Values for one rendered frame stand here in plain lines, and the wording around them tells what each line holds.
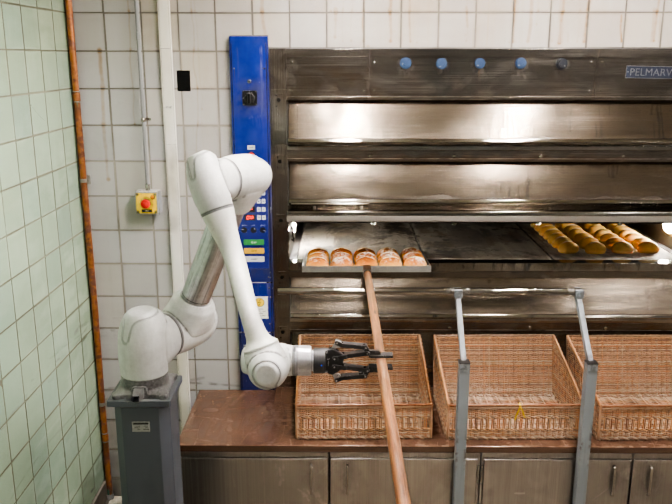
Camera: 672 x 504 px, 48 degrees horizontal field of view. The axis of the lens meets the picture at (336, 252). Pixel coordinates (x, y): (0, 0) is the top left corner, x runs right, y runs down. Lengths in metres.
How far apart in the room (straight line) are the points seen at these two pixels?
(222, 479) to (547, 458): 1.30
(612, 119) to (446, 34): 0.80
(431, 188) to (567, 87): 0.71
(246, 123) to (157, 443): 1.39
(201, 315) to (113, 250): 1.01
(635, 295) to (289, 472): 1.72
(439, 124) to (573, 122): 0.57
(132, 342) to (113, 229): 1.07
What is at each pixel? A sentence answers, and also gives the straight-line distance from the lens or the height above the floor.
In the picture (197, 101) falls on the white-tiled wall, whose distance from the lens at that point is 3.33.
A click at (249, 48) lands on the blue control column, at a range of 3.26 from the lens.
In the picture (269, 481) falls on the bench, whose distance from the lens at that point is 3.20.
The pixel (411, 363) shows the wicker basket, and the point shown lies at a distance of 3.49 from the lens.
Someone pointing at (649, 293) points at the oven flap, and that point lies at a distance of 3.71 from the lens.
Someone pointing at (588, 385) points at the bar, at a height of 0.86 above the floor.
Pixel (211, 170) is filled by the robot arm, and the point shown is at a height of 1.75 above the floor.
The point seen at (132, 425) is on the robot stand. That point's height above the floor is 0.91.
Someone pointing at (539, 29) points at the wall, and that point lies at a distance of 3.37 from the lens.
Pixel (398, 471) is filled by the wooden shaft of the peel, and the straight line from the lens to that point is 1.71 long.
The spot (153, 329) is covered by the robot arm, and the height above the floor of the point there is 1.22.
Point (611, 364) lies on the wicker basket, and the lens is 3.68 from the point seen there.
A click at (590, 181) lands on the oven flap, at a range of 3.49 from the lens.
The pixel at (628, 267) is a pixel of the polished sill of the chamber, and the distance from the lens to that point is 3.62.
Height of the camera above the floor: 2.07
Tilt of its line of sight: 15 degrees down
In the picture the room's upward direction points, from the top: straight up
